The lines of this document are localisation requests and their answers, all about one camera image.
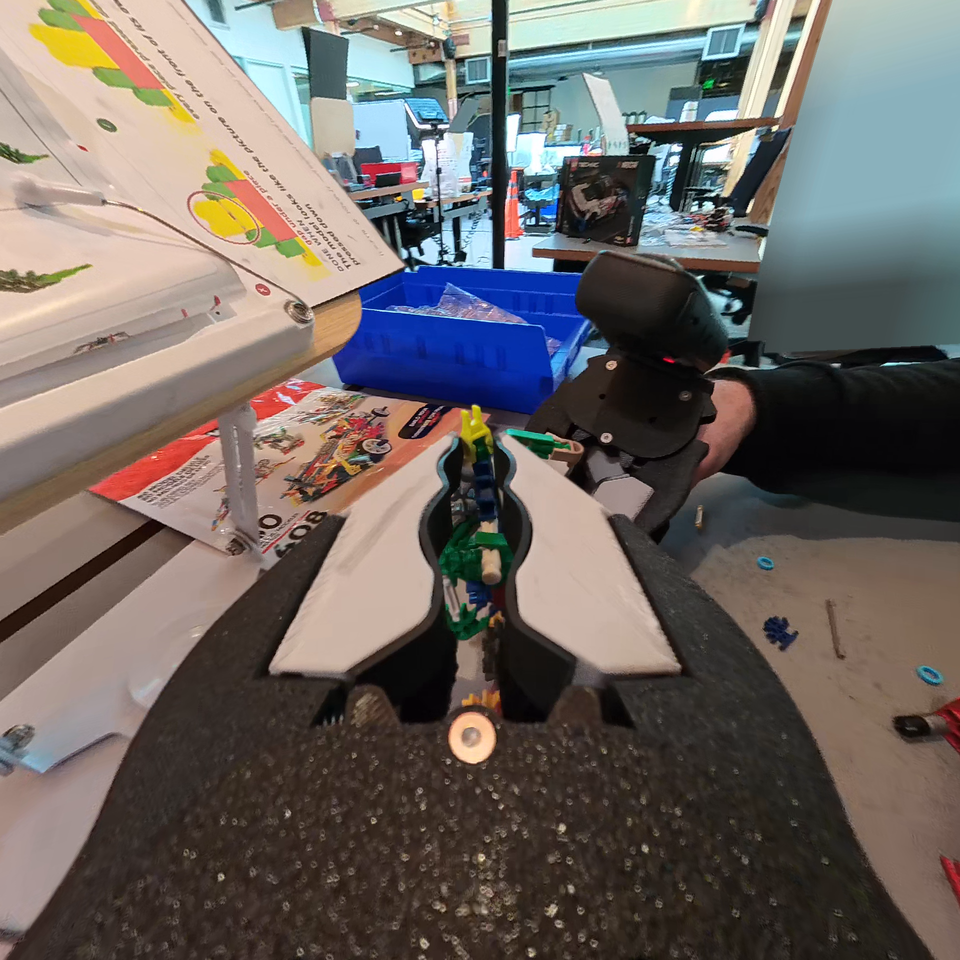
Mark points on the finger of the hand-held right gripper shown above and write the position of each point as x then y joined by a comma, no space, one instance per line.
622,491

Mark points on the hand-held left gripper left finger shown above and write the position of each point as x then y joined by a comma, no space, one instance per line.
352,600

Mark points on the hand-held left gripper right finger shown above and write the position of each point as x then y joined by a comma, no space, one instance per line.
592,592

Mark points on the multicoloured construction toy model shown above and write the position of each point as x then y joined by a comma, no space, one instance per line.
465,559

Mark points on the yellow clip connector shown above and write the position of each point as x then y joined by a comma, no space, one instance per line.
474,431

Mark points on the thin dark grey rod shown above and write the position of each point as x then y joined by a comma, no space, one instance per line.
835,630

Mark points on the person's right forearm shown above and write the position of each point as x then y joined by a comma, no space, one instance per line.
847,427

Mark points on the person's right hand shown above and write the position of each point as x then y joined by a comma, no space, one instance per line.
727,427

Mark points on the wood-edged desk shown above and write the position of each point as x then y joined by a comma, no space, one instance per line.
637,255

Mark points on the K'nex instruction bag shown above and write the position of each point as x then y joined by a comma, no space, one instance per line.
337,450

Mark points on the blue plastic bin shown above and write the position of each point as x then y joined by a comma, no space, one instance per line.
450,367

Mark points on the small blue fan connector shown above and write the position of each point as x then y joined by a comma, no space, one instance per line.
780,634

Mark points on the clear plastic bag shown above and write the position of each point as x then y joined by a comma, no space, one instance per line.
465,300

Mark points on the black printed toy box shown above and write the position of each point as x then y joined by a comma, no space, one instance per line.
600,202

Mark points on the orange traffic cone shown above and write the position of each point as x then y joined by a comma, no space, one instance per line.
513,210

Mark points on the dark standing desk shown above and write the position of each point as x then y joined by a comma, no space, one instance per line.
697,127

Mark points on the black tripod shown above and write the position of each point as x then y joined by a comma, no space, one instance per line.
439,187

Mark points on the red case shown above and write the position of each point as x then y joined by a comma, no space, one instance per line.
390,172

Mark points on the red connector rack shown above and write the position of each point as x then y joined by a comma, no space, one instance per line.
951,724

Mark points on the small red snowflake connector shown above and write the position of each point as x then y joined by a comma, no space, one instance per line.
952,877

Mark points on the printed white board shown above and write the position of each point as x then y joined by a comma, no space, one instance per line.
247,150

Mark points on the black vertical post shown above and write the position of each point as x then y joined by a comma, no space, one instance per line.
499,150

